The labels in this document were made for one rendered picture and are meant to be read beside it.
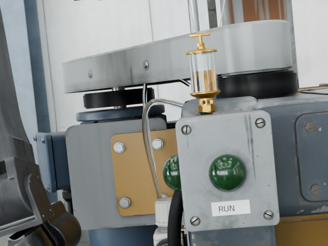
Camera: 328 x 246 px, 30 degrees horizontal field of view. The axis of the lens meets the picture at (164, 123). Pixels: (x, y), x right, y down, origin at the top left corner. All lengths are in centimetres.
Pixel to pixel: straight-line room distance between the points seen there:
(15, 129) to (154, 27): 504
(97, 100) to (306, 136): 51
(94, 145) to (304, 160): 46
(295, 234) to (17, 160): 38
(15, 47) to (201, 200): 508
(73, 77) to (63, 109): 490
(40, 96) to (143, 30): 115
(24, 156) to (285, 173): 32
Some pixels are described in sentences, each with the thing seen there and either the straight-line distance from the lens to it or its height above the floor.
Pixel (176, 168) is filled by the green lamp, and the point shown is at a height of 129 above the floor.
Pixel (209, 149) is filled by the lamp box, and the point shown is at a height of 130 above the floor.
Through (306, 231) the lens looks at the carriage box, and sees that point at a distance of 85.
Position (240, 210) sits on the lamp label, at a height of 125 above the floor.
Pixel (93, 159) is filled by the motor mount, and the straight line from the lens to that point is 94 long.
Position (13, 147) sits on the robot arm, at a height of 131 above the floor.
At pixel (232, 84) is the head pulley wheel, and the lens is 65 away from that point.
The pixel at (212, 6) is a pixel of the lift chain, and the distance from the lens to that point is 109.
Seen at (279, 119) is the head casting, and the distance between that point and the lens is 54.
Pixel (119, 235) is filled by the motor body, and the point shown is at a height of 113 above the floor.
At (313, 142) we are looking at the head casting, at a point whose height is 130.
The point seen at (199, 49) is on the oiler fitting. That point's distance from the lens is 56.
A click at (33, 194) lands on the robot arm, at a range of 71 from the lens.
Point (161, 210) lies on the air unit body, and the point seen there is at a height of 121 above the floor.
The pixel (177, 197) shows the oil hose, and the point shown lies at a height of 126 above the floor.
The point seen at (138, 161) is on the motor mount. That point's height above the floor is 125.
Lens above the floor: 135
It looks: 3 degrees down
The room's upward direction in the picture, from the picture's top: 6 degrees counter-clockwise
